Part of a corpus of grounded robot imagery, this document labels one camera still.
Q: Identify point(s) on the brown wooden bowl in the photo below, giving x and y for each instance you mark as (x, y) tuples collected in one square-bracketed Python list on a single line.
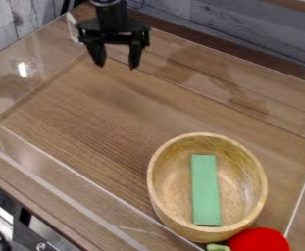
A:
[(242, 185)]

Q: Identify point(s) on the clear acrylic enclosure wall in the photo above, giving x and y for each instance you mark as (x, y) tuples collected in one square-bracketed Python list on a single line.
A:
[(95, 219)]

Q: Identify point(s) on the red round plush toy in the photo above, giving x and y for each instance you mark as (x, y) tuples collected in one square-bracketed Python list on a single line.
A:
[(258, 239)]

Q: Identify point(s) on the green rectangular block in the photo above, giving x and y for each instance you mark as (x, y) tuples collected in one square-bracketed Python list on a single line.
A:
[(206, 213)]

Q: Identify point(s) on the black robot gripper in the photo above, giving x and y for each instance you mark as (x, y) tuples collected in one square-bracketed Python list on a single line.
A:
[(112, 27)]

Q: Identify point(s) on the black metal table bracket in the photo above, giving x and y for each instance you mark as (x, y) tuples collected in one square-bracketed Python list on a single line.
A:
[(24, 235)]

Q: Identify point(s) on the small green toy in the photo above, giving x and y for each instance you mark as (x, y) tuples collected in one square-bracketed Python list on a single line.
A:
[(217, 247)]

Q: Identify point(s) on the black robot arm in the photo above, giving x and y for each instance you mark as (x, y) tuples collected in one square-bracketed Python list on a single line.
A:
[(108, 2)]

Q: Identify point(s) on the clear acrylic corner bracket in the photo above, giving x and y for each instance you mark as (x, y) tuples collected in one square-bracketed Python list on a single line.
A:
[(72, 29)]

